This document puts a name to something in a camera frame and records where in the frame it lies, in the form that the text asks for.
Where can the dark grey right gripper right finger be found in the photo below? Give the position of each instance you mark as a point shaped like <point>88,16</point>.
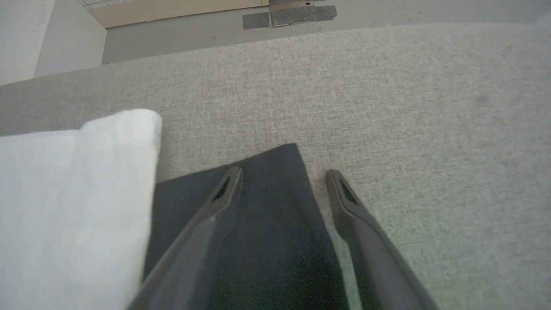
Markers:
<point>374,262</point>

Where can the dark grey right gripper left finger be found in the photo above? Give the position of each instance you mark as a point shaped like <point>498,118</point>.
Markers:
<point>189,258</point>

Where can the dark grey garment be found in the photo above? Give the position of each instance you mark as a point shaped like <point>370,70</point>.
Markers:
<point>275,224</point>

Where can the white bear print T-shirt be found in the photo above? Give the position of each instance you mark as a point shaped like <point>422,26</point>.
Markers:
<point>73,206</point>

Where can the grey metal panel bracket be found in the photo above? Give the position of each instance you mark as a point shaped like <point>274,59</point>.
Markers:
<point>297,15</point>

